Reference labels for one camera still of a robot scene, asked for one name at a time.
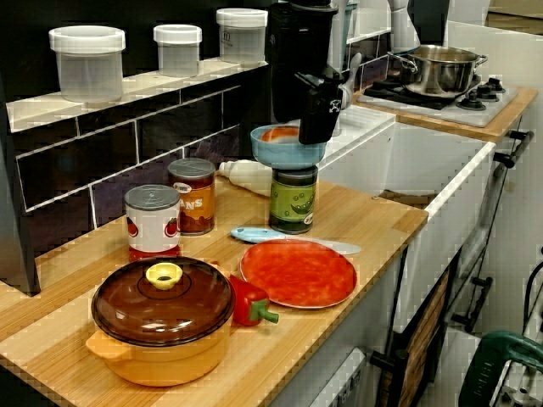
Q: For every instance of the tomato print can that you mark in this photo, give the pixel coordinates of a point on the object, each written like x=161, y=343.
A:
x=150, y=229

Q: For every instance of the orange beans can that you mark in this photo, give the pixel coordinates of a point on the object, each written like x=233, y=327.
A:
x=195, y=203

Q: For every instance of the cream shelf board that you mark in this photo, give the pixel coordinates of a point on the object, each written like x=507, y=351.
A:
x=140, y=85

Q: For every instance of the green peas can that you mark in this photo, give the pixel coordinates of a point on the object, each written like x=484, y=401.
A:
x=292, y=199

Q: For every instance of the white toy jug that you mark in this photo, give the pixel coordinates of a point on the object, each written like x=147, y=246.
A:
x=246, y=174

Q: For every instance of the wood grain door panel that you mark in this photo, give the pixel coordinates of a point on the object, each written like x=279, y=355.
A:
x=424, y=339

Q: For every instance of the red orange plate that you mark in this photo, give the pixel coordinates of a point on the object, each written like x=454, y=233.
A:
x=297, y=275

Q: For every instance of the salmon sushi piece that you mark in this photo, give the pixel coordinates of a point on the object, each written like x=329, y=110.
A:
x=278, y=135

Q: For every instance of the grey toy faucet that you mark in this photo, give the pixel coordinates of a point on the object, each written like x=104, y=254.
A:
x=355, y=68

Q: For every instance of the grey dishwasher panel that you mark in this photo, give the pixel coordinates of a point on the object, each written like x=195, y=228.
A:
x=343, y=381

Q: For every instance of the small white-lidded plastic jar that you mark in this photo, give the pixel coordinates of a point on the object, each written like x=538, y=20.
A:
x=178, y=53

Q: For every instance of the red toy pepper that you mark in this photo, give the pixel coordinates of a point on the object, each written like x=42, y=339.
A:
x=246, y=301

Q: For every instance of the large white-lidded plastic jar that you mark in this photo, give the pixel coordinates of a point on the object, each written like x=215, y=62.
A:
x=89, y=68
x=242, y=38

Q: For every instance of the stainless steel pot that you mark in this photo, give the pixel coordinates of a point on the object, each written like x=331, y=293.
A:
x=441, y=72

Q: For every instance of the dark green clamp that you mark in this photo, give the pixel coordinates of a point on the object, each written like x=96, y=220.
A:
x=488, y=369

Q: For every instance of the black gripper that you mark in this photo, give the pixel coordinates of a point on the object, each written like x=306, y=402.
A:
x=301, y=46

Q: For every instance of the dark tiled backsplash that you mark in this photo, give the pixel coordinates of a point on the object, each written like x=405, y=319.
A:
x=106, y=148

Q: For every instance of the white curved post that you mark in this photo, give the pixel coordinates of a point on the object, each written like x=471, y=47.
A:
x=403, y=25

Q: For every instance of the white toy sink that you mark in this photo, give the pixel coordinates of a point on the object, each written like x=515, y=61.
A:
x=445, y=161

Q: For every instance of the toy stove cooktop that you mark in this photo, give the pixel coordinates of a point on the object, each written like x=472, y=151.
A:
x=466, y=112

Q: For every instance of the dark grey upright panel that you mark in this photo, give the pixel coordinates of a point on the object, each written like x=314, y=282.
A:
x=17, y=212

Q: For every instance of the orange toy pot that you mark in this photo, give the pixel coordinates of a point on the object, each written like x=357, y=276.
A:
x=169, y=364

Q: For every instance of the white toy kitchen cabinet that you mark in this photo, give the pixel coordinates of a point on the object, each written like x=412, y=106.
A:
x=517, y=212

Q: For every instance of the aluminium frame rail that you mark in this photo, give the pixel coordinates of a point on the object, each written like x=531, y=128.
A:
x=522, y=390

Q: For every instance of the light blue bowl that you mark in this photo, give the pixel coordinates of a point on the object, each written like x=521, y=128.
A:
x=275, y=154

